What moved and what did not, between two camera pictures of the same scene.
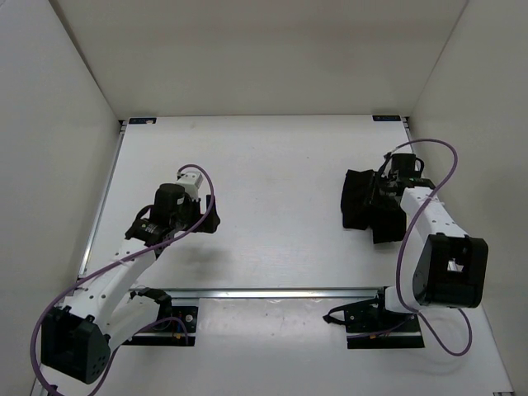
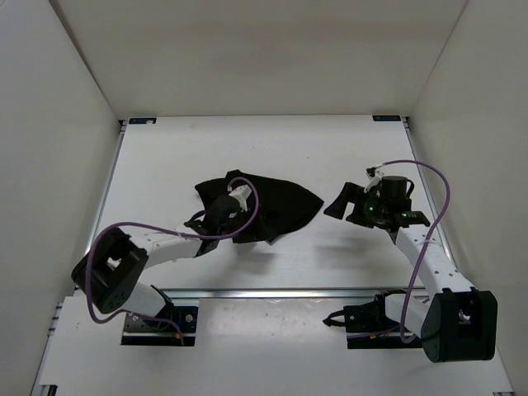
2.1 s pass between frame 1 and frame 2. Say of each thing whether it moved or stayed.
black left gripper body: moved
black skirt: moved
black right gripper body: moved
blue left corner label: stayed
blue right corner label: stayed
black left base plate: stayed
